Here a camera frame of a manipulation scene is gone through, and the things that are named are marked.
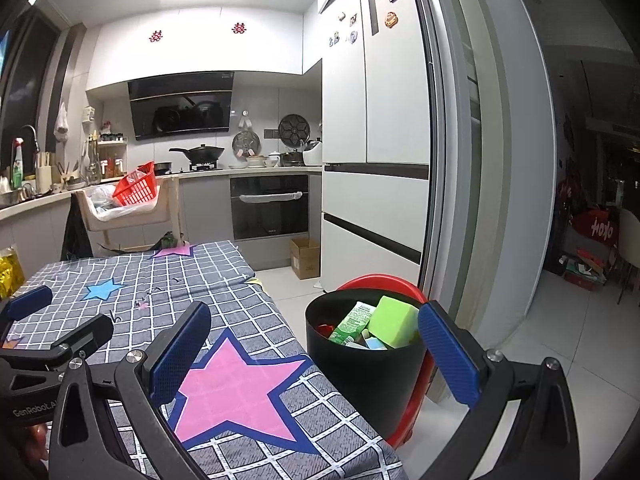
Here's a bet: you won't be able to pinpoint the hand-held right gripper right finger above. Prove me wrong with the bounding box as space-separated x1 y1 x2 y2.
417 301 583 480

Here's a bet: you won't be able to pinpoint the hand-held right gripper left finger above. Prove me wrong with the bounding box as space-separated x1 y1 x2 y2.
47 301 213 480

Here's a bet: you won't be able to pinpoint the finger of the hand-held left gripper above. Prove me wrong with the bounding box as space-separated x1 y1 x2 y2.
0 312 115 361
0 285 54 333

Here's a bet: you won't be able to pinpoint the green sponge block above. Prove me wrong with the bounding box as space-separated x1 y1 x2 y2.
367 295 420 350

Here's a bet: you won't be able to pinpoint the black trash bin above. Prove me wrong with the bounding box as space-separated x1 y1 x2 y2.
305 287 431 441

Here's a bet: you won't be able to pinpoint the green and white packet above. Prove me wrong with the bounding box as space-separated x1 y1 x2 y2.
329 301 377 346

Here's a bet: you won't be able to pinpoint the person's left hand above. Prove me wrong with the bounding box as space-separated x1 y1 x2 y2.
0 422 51 466

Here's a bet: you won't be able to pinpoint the gold foil bag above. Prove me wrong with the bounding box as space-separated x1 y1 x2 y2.
0 245 26 298

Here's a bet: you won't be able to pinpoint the grey checkered tablecloth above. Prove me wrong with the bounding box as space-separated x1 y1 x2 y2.
0 240 406 480

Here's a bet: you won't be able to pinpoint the black hanging cloth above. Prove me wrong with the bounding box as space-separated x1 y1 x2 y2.
61 192 94 261

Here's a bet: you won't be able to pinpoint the kitchen counter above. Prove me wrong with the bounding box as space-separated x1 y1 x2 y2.
0 166 323 221

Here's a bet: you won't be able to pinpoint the red plastic stool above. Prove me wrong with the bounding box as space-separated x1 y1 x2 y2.
335 273 431 450

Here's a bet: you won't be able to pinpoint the beige crate chair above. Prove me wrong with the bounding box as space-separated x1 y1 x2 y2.
75 177 181 251

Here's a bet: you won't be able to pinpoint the white utensil holder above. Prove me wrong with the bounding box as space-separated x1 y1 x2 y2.
36 152 53 193

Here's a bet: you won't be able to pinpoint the spray bottle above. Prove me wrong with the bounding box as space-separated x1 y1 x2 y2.
11 137 25 188

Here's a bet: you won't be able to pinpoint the cardboard box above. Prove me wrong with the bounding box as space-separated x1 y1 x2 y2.
291 237 322 281

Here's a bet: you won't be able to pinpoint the red plastic basket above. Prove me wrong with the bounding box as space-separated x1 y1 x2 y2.
112 161 156 207

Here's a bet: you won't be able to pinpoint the black built-in oven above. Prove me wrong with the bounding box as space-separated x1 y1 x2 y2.
230 175 309 241

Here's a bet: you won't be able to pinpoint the red printed bag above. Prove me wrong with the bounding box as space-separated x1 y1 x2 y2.
570 210 621 251

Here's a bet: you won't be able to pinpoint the black wok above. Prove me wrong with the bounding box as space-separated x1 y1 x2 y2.
169 144 226 163

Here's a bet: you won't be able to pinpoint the round hanging pan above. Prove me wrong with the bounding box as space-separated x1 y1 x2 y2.
231 130 261 158
278 114 311 147

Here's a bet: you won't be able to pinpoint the black range hood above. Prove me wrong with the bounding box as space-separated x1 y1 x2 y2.
127 71 235 141

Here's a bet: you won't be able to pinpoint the white refrigerator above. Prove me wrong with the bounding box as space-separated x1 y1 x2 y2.
317 0 433 293

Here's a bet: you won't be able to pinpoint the group of fridge magnets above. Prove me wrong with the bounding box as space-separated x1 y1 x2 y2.
327 0 413 48

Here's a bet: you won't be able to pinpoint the white wall cabinets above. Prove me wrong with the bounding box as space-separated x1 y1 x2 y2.
85 5 323 92

